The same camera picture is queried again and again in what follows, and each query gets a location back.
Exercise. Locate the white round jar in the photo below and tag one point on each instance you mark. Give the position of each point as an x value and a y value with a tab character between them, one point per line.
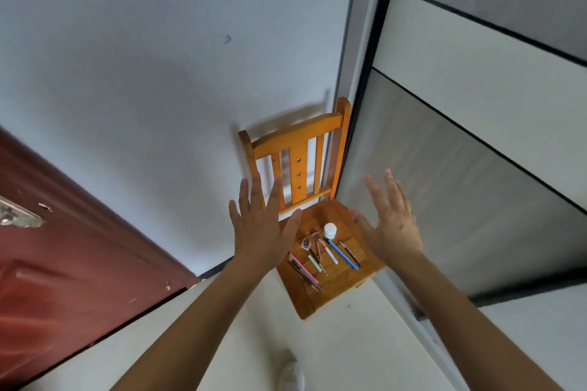
330	231

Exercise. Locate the silver door latch plate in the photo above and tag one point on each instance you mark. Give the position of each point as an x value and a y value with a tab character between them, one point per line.
18	215

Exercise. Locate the person's right hand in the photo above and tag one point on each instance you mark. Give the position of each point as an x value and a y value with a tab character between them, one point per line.
394	235

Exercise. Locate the dark green makeup brush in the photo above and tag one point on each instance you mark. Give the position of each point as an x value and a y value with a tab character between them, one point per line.
306	277

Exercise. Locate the person's left hand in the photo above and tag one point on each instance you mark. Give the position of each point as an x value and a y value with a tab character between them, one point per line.
259	239

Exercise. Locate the person's right forearm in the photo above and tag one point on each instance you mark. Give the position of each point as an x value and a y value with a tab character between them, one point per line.
468	331

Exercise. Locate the person's left forearm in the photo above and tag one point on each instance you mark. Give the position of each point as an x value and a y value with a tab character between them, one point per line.
192	335

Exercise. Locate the pink pencil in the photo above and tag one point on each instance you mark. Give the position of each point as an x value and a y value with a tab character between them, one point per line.
303	268

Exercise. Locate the mint green tube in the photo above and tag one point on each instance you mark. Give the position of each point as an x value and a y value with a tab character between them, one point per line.
314	263

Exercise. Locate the red wooden door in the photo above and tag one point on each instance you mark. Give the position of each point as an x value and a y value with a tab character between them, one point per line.
59	276

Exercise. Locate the grey sliding door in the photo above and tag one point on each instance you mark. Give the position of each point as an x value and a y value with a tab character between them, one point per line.
458	152

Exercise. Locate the small black-capped bottle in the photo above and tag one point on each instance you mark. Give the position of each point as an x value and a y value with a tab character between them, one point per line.
306	244

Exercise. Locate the wooden chair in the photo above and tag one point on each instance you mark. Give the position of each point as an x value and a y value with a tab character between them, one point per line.
298	166

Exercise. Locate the person's white right shoe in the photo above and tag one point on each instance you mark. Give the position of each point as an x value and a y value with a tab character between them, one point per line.
291	377

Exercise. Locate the blue pencil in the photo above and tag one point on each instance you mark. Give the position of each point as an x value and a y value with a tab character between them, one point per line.
343	254

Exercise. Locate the small rose gold brush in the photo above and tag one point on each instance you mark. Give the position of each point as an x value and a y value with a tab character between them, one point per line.
318	249

